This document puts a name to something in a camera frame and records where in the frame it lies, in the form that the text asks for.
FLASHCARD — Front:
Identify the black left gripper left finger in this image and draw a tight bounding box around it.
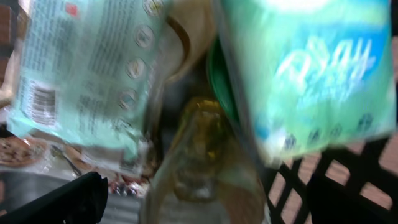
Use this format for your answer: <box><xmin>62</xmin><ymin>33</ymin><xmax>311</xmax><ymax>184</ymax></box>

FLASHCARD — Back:
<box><xmin>1</xmin><ymin>171</ymin><xmax>108</xmax><ymax>223</ymax></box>

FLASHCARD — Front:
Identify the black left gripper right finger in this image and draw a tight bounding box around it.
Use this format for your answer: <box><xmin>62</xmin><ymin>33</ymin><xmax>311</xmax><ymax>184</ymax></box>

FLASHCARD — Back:
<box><xmin>307</xmin><ymin>174</ymin><xmax>397</xmax><ymax>224</ymax></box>

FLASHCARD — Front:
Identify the yellow liquid bottle grey cap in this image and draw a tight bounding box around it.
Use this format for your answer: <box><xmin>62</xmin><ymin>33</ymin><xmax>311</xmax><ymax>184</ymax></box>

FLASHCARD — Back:
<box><xmin>139</xmin><ymin>98</ymin><xmax>268</xmax><ymax>224</ymax></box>

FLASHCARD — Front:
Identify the green white Knorr container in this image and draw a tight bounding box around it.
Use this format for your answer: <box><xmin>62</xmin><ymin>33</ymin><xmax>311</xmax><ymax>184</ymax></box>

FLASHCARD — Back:
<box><xmin>211</xmin><ymin>0</ymin><xmax>397</xmax><ymax>167</ymax></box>

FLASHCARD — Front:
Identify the mint green snack packet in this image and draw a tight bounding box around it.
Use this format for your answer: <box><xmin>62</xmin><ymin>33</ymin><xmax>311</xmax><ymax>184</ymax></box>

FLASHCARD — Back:
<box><xmin>7</xmin><ymin>0</ymin><xmax>172</xmax><ymax>159</ymax></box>

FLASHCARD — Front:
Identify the brown printed snack pouch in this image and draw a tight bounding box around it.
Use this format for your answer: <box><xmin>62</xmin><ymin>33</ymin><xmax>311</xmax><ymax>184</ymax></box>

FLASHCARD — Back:
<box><xmin>1</xmin><ymin>0</ymin><xmax>215</xmax><ymax>196</ymax></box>

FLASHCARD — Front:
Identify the dark grey mesh basket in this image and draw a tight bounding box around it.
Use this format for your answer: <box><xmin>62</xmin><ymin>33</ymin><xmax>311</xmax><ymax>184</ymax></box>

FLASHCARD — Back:
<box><xmin>0</xmin><ymin>0</ymin><xmax>398</xmax><ymax>224</ymax></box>

